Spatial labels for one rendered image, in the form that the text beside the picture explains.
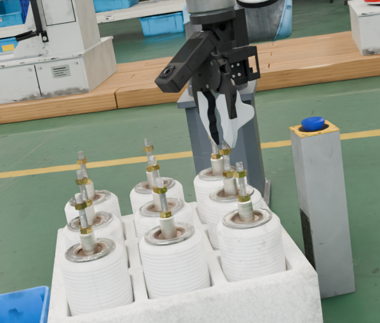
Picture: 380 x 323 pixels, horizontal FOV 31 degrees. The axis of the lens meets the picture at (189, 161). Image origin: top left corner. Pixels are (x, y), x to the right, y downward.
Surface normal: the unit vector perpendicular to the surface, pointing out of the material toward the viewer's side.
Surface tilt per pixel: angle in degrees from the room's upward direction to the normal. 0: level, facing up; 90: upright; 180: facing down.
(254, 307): 90
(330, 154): 90
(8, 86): 90
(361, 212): 0
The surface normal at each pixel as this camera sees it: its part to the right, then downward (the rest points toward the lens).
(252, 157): 0.59, 0.14
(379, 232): -0.16, -0.94
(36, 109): -0.14, 0.31
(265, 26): -0.08, 0.65
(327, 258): 0.14, 0.27
